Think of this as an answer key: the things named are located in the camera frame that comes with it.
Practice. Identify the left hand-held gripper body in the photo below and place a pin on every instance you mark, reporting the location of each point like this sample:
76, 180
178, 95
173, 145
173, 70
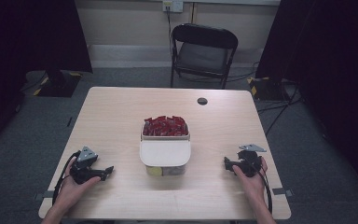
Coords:
84, 169

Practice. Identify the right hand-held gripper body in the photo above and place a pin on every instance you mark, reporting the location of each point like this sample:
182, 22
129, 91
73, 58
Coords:
250, 163

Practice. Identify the clear plastic storage box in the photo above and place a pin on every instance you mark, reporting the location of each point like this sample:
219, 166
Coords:
165, 169

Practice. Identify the white box lid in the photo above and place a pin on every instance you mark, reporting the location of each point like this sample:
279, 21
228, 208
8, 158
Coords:
164, 153

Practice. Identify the person's right hand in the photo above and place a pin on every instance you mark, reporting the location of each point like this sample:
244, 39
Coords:
254, 185

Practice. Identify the person's left hand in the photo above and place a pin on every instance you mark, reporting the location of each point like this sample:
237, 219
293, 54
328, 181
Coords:
71, 193

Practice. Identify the yellow jelly cup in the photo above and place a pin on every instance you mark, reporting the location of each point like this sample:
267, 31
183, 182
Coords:
154, 171

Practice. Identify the black tripod stand legs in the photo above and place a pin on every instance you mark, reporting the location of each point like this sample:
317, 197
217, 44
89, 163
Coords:
282, 109

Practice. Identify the pile of red snack packets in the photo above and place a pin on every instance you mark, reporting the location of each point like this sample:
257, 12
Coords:
165, 127

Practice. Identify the black stand base yellow tape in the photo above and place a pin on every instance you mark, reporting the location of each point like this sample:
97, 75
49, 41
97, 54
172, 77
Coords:
59, 85
265, 88

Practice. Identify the black folding chair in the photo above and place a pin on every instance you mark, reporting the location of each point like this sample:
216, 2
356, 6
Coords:
203, 53

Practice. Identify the dark curtain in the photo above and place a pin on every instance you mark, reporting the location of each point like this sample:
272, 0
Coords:
28, 46
332, 62

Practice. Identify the grey table edge bracket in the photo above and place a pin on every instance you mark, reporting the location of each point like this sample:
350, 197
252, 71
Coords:
45, 195
282, 191

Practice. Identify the thin wall pipe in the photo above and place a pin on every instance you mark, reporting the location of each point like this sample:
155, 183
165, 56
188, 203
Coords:
193, 12

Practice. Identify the white wall socket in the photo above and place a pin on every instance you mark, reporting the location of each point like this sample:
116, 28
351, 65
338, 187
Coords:
172, 5

